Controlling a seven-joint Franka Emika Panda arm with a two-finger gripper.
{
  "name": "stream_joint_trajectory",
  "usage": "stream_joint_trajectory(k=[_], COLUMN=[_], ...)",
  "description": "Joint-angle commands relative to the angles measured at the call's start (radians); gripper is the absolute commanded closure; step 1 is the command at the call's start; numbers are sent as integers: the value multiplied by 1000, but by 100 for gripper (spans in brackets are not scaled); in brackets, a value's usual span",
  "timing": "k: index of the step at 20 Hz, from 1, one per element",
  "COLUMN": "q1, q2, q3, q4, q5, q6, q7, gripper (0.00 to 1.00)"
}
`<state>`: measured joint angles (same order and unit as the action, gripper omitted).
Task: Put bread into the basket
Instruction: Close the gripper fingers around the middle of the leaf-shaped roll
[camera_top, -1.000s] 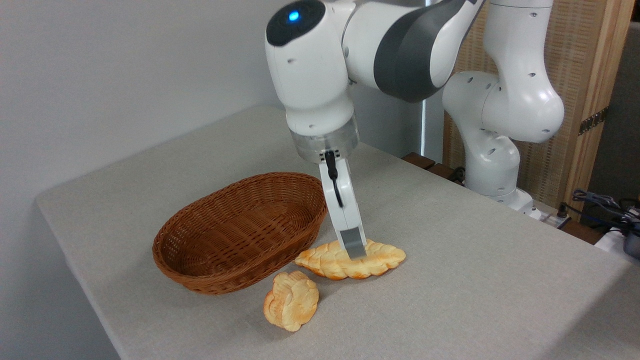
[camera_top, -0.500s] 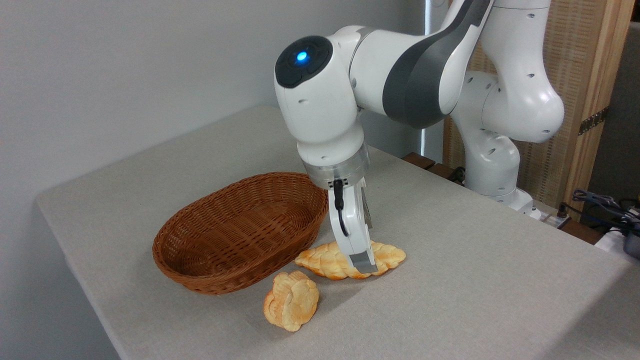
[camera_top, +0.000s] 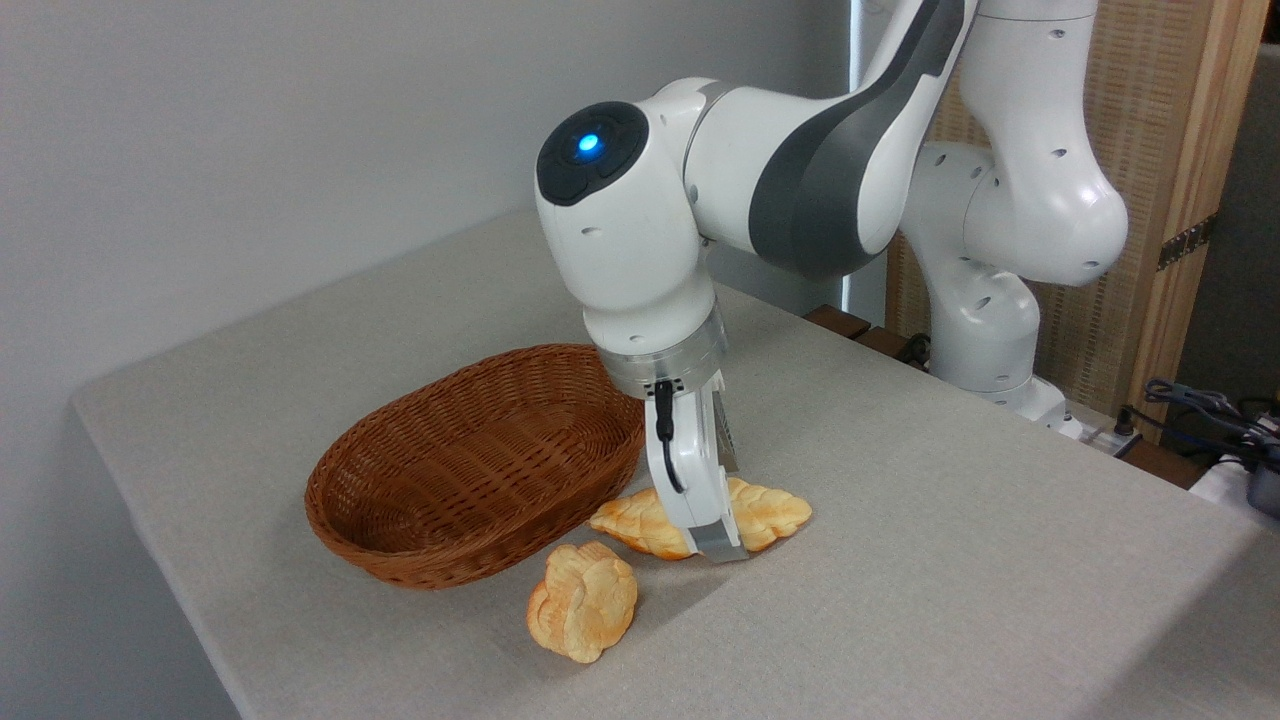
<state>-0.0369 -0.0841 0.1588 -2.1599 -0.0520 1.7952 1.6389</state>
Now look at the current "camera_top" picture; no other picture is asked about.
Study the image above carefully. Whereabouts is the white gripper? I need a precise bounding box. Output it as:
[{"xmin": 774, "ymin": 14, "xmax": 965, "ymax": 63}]
[{"xmin": 645, "ymin": 370, "xmax": 751, "ymax": 564}]

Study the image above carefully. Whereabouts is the long braided bread loaf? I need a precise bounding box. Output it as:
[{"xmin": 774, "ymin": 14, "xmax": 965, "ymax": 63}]
[{"xmin": 589, "ymin": 477, "xmax": 813, "ymax": 561}]

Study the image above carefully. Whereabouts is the black plug at robot base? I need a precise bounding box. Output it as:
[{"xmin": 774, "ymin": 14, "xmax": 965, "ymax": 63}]
[{"xmin": 1112, "ymin": 404, "xmax": 1147, "ymax": 459}]

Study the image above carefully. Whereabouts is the round flower-shaped bread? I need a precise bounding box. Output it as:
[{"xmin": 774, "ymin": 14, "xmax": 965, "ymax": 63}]
[{"xmin": 526, "ymin": 541, "xmax": 639, "ymax": 665}]

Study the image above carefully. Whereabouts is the brown oval wicker basket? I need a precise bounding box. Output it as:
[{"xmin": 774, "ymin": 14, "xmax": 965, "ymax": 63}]
[{"xmin": 304, "ymin": 343, "xmax": 648, "ymax": 590}]

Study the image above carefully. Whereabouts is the dark brown wooden base board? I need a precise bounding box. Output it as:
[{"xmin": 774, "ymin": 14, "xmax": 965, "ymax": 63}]
[{"xmin": 805, "ymin": 305, "xmax": 931, "ymax": 373}]

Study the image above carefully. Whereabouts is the white and grey device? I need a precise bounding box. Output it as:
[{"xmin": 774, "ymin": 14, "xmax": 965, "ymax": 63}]
[{"xmin": 1188, "ymin": 452, "xmax": 1280, "ymax": 533}]

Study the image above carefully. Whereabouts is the metal screen hinge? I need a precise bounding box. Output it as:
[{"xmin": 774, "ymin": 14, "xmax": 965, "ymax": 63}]
[{"xmin": 1157, "ymin": 213, "xmax": 1218, "ymax": 272}]

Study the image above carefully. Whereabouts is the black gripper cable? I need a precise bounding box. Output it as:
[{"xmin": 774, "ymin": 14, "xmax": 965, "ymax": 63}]
[{"xmin": 653, "ymin": 379, "xmax": 689, "ymax": 496}]

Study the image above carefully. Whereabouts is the black cable bundle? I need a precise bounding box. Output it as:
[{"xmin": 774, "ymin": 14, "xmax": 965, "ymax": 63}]
[{"xmin": 1145, "ymin": 378, "xmax": 1280, "ymax": 463}]

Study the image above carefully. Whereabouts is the woven screen with wooden frame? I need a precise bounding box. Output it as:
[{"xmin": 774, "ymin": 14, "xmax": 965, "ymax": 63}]
[{"xmin": 885, "ymin": 0, "xmax": 1271, "ymax": 441}]

